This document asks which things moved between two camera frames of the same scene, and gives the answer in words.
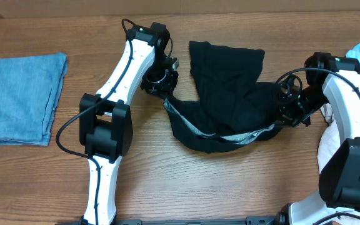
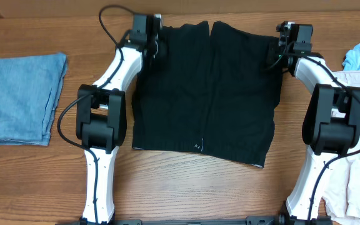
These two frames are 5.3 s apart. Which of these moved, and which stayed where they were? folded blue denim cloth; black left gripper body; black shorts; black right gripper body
Moved: black right gripper body; black shorts; black left gripper body
Stayed: folded blue denim cloth
